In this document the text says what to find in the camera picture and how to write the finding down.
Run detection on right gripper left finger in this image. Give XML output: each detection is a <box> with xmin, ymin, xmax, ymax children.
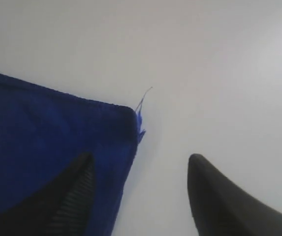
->
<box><xmin>0</xmin><ymin>153</ymin><xmax>94</xmax><ymax>236</ymax></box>

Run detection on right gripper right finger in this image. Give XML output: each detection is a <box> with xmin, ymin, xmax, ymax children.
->
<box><xmin>187</xmin><ymin>154</ymin><xmax>282</xmax><ymax>236</ymax></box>

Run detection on blue towel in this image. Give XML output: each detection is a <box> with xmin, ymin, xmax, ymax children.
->
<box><xmin>0</xmin><ymin>74</ymin><xmax>145</xmax><ymax>236</ymax></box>

